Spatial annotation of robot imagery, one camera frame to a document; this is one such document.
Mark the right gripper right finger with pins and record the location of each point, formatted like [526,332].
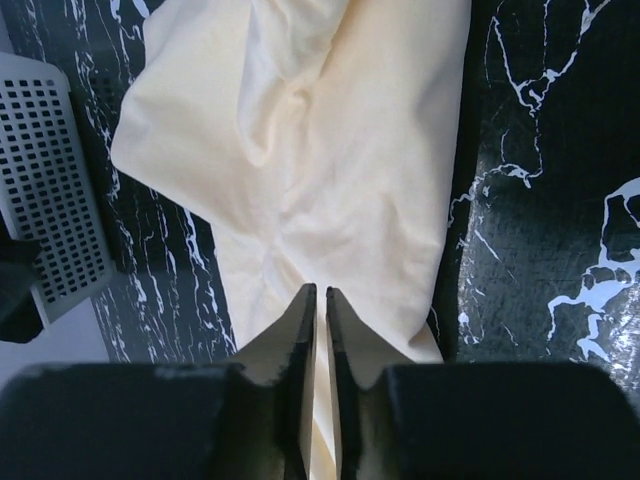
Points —
[499,420]

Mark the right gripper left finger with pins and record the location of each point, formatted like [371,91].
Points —
[245,417]

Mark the peach t shirt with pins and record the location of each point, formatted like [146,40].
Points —
[316,138]

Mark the black t shirt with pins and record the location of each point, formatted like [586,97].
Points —
[20,321]

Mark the grey plastic basket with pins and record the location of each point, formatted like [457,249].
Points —
[46,192]

